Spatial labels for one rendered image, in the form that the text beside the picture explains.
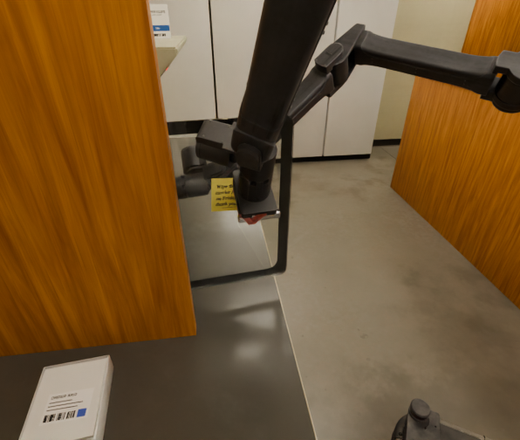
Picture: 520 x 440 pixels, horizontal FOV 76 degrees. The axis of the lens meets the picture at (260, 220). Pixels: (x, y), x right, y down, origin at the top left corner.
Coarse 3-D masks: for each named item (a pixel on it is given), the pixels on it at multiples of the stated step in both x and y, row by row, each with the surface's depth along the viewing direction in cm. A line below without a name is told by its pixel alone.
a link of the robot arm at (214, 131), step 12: (204, 120) 52; (204, 132) 51; (216, 132) 51; (228, 132) 51; (204, 144) 53; (216, 144) 51; (228, 144) 50; (240, 144) 45; (204, 156) 54; (216, 156) 53; (228, 156) 53; (240, 156) 46; (252, 156) 45; (252, 168) 49
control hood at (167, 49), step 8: (160, 40) 65; (168, 40) 65; (176, 40) 65; (184, 40) 70; (160, 48) 52; (168, 48) 52; (176, 48) 54; (160, 56) 52; (168, 56) 53; (160, 64) 53; (168, 64) 53; (160, 72) 54
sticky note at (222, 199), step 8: (216, 184) 68; (224, 184) 68; (232, 184) 68; (216, 192) 68; (224, 192) 69; (232, 192) 69; (216, 200) 69; (224, 200) 70; (232, 200) 70; (216, 208) 70; (224, 208) 71; (232, 208) 71
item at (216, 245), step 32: (192, 128) 61; (288, 128) 65; (192, 160) 64; (288, 160) 69; (192, 192) 67; (288, 192) 73; (192, 224) 71; (224, 224) 73; (256, 224) 75; (288, 224) 77; (192, 256) 75; (224, 256) 77; (256, 256) 80; (192, 288) 80
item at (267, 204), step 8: (232, 176) 64; (240, 176) 57; (240, 184) 58; (248, 184) 56; (256, 184) 56; (264, 184) 56; (240, 192) 60; (248, 192) 58; (256, 192) 57; (264, 192) 58; (272, 192) 61; (240, 200) 59; (248, 200) 59; (256, 200) 59; (264, 200) 60; (272, 200) 60; (240, 208) 59; (248, 208) 59; (256, 208) 59; (264, 208) 59; (272, 208) 59; (248, 216) 59
